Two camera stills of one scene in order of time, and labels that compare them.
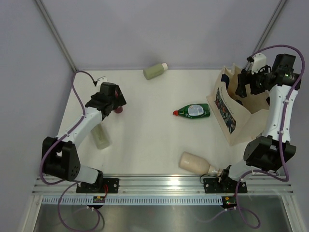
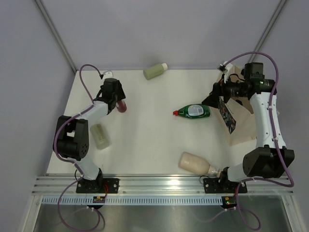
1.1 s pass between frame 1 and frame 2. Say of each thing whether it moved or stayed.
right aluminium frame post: stayed
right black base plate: stayed
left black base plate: stayed
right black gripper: moved
